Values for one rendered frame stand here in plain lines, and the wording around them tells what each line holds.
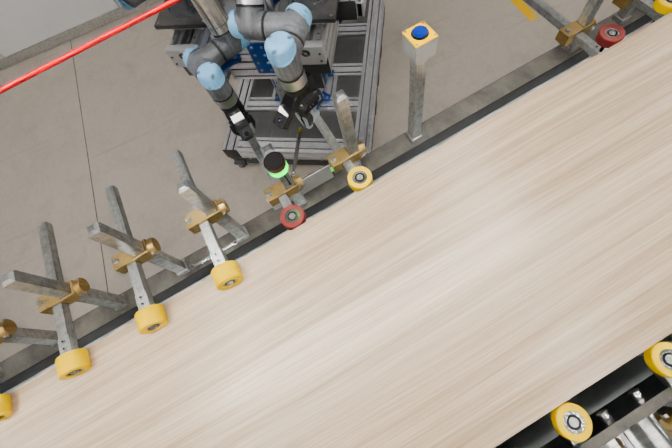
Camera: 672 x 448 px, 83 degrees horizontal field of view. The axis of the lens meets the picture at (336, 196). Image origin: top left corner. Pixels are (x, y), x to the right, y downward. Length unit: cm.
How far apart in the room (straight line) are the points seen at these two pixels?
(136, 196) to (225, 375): 175
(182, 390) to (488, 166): 111
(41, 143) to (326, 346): 281
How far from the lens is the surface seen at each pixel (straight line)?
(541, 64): 182
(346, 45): 257
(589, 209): 130
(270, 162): 109
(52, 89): 377
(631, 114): 151
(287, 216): 123
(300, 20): 108
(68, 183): 313
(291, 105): 113
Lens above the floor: 201
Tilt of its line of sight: 65 degrees down
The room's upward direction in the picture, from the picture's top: 21 degrees counter-clockwise
